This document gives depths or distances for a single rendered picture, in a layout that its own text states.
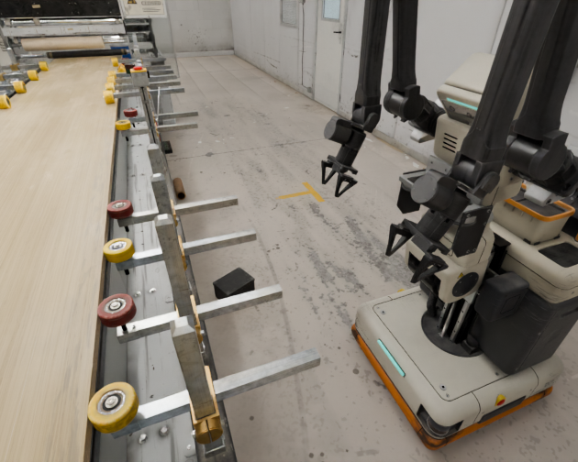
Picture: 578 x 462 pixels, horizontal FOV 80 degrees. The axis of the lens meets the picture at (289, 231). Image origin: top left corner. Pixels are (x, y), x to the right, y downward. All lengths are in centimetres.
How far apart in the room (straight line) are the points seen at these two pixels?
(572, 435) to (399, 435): 72
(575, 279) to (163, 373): 126
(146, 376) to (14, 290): 40
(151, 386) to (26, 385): 35
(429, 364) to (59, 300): 131
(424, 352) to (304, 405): 58
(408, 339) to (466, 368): 24
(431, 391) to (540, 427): 60
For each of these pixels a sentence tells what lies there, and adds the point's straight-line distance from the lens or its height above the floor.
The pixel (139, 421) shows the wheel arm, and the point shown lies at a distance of 80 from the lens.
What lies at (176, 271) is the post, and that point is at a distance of 80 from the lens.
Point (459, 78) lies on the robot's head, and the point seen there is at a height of 133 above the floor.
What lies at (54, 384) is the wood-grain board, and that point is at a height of 90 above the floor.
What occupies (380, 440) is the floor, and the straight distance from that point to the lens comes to 170.
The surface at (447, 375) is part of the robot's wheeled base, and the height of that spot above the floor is 28.
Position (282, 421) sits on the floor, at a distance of 169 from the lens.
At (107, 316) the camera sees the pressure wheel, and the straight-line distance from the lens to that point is 91.
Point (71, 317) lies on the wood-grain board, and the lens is 95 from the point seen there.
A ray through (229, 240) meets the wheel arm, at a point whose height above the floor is 85.
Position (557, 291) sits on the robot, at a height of 75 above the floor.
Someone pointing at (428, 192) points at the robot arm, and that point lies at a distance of 71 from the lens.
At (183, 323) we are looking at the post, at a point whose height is 110.
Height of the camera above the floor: 151
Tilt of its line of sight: 35 degrees down
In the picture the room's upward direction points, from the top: straight up
